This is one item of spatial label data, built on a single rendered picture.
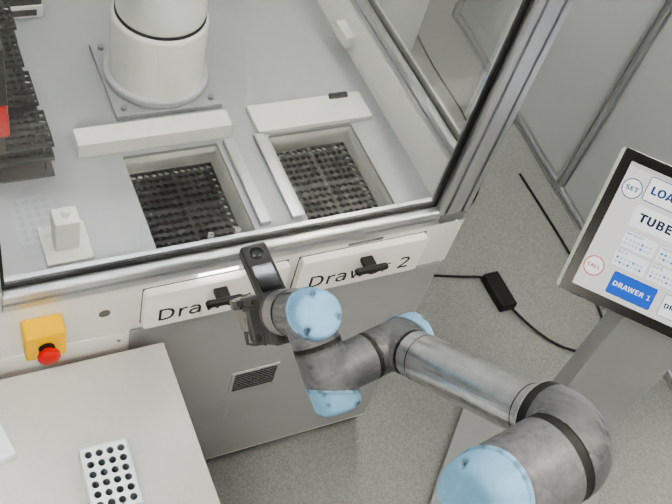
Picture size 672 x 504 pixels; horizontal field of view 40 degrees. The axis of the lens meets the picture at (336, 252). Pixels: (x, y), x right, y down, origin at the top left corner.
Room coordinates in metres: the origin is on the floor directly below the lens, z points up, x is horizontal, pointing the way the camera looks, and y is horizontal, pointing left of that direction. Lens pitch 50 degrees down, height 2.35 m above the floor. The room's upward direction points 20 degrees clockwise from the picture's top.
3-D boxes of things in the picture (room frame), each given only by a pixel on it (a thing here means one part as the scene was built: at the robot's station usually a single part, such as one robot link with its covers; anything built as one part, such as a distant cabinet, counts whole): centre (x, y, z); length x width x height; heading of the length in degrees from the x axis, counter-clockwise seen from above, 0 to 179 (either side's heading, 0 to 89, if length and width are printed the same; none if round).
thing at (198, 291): (1.04, 0.19, 0.87); 0.29 x 0.02 x 0.11; 128
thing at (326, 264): (1.24, -0.06, 0.87); 0.29 x 0.02 x 0.11; 128
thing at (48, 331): (0.82, 0.44, 0.88); 0.07 x 0.05 x 0.07; 128
